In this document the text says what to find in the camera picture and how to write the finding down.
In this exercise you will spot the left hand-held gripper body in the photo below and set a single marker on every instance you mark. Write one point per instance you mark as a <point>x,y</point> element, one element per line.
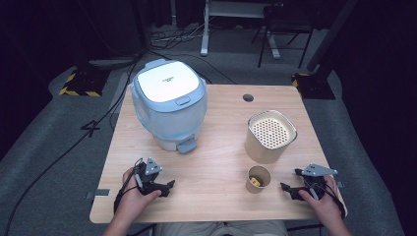
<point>151,167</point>

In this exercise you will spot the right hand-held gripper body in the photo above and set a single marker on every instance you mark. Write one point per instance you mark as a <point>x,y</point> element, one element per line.
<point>316,170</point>

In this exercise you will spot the brown paper cup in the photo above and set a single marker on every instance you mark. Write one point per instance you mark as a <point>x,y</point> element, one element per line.
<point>252,187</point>

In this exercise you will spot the beige container with perforated strainer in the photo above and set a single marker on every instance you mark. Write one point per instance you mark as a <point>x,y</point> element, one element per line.
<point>262,147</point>

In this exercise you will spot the white and blue pedal bin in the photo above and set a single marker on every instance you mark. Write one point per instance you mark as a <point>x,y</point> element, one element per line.
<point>170,108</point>

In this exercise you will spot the person's right hand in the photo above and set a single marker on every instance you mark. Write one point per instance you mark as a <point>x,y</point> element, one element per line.
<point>323,206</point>

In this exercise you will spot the person's left hand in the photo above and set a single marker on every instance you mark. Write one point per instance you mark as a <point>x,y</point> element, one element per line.
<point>134,203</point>

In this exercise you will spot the grey tape strip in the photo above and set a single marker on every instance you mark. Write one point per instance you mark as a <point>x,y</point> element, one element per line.
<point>100,192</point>
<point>340,184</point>

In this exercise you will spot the black yellow striped stand base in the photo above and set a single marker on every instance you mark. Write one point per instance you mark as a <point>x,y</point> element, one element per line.
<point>82,83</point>
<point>313,87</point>

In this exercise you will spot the black chair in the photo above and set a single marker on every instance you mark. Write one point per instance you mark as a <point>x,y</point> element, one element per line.
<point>285,23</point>

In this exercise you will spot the dark slanted stand post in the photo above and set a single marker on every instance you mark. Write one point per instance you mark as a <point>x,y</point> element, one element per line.
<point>331,32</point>

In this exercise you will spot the white desk frame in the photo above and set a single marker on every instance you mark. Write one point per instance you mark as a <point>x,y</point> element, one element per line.
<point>206,36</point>

